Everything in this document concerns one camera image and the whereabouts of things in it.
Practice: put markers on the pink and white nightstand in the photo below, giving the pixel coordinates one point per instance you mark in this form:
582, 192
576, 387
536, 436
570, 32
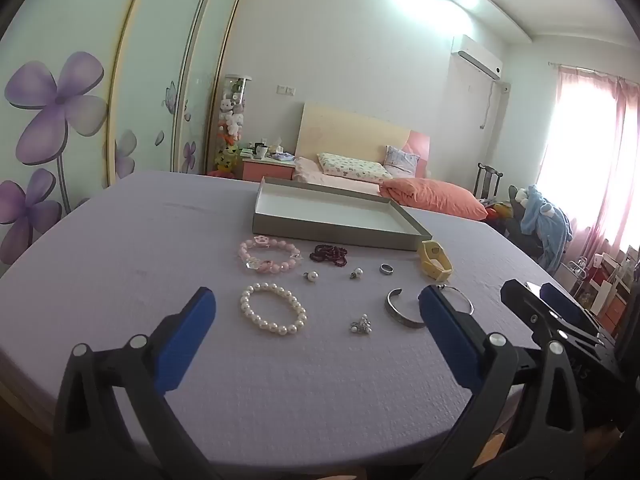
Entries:
265, 170

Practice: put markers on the thin silver hoop bangle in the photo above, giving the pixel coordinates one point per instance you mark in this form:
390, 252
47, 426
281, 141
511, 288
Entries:
467, 301

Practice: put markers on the beige and pink headboard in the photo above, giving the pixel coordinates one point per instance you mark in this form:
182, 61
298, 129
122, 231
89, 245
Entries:
350, 130

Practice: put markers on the yellow plush toy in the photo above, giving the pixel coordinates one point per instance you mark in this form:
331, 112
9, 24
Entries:
226, 159

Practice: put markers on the grey shallow cardboard tray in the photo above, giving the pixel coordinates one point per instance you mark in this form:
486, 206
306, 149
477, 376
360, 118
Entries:
325, 212

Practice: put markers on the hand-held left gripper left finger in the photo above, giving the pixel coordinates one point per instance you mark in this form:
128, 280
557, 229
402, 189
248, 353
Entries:
187, 335

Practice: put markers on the dark pearl earring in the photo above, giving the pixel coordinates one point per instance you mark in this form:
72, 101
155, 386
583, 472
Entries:
357, 273

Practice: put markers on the white wall socket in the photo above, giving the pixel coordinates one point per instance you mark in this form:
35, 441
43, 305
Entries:
286, 90

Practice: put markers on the white floral pillow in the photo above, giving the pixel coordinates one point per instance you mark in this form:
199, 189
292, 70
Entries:
352, 166

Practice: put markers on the white air conditioner pipe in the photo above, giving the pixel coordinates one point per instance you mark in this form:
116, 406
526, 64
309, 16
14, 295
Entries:
489, 105

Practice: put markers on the tissue box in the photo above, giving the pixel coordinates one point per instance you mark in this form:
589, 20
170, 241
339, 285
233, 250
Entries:
276, 149

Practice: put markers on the lilac printed pillow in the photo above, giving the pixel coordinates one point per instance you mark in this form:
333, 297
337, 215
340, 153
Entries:
402, 162

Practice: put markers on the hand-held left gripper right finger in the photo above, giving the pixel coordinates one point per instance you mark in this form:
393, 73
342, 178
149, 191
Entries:
445, 335

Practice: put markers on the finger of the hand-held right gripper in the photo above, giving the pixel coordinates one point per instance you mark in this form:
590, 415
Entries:
555, 296
525, 300

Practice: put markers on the orange quilt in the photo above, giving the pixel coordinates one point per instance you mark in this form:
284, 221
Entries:
435, 195

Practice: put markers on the purple tablecloth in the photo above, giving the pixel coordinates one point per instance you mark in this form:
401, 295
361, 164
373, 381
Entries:
150, 240

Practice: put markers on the floral sliding wardrobe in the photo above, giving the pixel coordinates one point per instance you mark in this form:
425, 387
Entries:
75, 85

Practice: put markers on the pink curtain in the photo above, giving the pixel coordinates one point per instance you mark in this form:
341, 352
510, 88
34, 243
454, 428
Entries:
590, 160

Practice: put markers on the dark wooden chair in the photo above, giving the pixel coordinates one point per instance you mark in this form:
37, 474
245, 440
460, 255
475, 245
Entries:
486, 182

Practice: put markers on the blue plush robe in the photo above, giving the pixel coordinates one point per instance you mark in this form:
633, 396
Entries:
545, 220

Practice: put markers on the white pearl earring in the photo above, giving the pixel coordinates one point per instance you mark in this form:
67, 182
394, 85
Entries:
313, 276

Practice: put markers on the black office chair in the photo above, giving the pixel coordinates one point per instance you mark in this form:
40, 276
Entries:
520, 232

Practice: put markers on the silver cuff bangle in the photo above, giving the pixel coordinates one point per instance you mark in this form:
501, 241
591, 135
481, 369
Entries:
395, 316

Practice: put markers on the ceiling spotlight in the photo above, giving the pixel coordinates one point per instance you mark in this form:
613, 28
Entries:
468, 0

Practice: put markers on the clear plush toy tube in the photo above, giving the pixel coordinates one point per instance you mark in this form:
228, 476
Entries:
232, 110

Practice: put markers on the white air conditioner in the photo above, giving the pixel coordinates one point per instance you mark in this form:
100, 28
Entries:
475, 55

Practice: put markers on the yellow wrist band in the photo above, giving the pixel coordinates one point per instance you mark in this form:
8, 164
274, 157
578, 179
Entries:
435, 266

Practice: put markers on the silver pearl cluster brooch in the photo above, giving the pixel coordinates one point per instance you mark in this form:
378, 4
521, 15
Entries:
361, 325

